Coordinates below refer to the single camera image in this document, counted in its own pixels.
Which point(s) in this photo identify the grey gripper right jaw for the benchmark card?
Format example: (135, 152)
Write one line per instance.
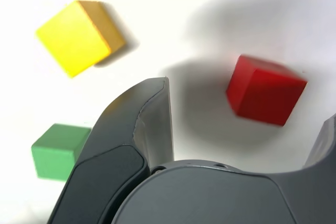
(323, 182)

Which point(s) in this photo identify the red cube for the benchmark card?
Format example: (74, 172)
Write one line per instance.
(262, 95)

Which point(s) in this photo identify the yellow cube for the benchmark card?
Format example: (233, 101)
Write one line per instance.
(73, 40)

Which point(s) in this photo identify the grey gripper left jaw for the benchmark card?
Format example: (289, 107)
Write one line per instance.
(110, 155)

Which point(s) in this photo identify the green cube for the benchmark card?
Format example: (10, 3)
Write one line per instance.
(52, 153)

